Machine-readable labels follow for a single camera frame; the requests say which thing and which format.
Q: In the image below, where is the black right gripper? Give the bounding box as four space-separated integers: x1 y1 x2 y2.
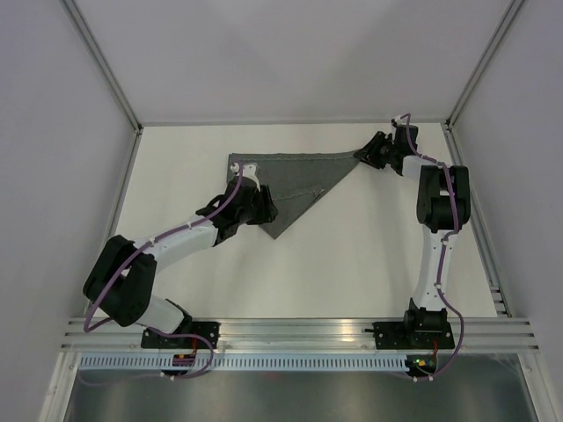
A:
354 131 398 170

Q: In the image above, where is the grey cloth napkin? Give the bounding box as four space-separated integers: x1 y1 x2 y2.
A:
228 150 359 239

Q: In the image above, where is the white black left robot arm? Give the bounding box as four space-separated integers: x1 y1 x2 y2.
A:
83 177 278 348

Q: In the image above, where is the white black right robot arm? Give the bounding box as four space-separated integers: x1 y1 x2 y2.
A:
354 115 472 350

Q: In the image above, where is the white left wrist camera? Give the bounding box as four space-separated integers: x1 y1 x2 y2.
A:
230 162 260 186

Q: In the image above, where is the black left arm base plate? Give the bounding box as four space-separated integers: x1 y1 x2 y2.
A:
141 321 220 350

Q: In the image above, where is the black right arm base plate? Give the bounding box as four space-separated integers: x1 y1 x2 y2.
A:
371 322 456 350

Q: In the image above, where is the aluminium post back right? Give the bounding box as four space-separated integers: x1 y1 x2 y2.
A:
444 0 527 128

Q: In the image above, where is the aluminium post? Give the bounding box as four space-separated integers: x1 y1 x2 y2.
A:
60 0 143 135
444 0 527 128

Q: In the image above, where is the white slotted cable duct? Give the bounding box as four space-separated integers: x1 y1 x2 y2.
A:
79 353 407 372

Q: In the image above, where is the aluminium frame rail front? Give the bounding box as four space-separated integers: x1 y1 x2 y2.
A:
59 317 539 353

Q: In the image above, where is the aluminium post back left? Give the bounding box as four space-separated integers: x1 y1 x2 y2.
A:
60 0 143 135

